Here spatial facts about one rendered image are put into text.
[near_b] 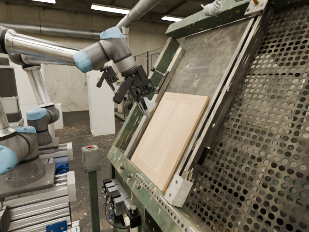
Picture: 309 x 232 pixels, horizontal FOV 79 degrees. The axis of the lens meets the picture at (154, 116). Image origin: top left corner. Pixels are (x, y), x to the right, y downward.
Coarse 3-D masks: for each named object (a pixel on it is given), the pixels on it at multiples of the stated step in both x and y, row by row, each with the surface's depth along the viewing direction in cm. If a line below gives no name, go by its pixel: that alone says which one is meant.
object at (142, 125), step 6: (180, 48) 148; (180, 54) 147; (174, 66) 146; (168, 78) 145; (162, 90) 144; (156, 96) 143; (156, 102) 143; (150, 114) 143; (144, 120) 141; (138, 126) 144; (144, 126) 142; (138, 132) 140; (132, 138) 143; (138, 138) 141; (132, 144) 139; (126, 150) 142; (132, 150) 140; (126, 156) 139
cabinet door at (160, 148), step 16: (176, 96) 126; (192, 96) 113; (160, 112) 133; (176, 112) 119; (192, 112) 107; (160, 128) 124; (176, 128) 112; (192, 128) 101; (144, 144) 131; (160, 144) 117; (176, 144) 106; (144, 160) 122; (160, 160) 110; (176, 160) 100; (160, 176) 104
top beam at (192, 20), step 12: (228, 0) 114; (276, 0) 92; (288, 0) 89; (228, 12) 113; (240, 12) 108; (180, 24) 153; (192, 24) 139; (204, 24) 133; (216, 24) 127; (168, 36) 172; (180, 36) 162
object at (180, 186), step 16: (256, 0) 90; (256, 16) 93; (256, 32) 91; (240, 48) 93; (256, 48) 93; (240, 64) 89; (224, 80) 91; (240, 80) 91; (224, 96) 88; (208, 112) 90; (224, 112) 90; (208, 128) 86; (192, 144) 89; (208, 144) 88; (192, 160) 85; (176, 176) 87; (192, 176) 86; (176, 192) 83
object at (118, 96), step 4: (128, 76) 70; (124, 80) 72; (128, 80) 70; (132, 80) 71; (124, 84) 70; (128, 84) 70; (120, 88) 70; (124, 88) 70; (128, 88) 71; (116, 92) 73; (120, 92) 70; (124, 92) 70; (116, 96) 70; (120, 96) 70; (116, 100) 70; (120, 100) 70
